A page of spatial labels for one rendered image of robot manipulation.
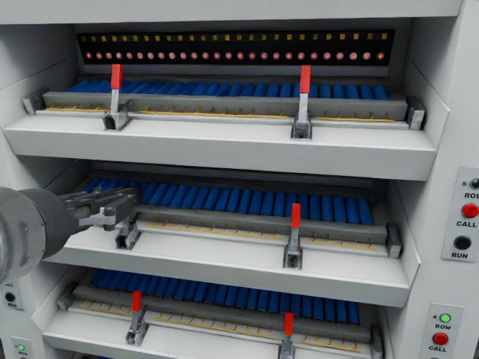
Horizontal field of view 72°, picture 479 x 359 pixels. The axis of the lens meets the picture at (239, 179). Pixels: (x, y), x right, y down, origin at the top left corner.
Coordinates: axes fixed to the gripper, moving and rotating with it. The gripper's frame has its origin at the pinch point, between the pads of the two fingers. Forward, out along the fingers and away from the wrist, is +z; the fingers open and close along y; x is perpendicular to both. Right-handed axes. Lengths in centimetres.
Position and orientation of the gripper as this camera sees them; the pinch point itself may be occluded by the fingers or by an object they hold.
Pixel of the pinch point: (123, 197)
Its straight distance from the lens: 54.9
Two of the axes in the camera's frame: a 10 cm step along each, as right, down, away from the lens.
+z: 1.9, -1.0, 9.8
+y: 9.8, 0.7, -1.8
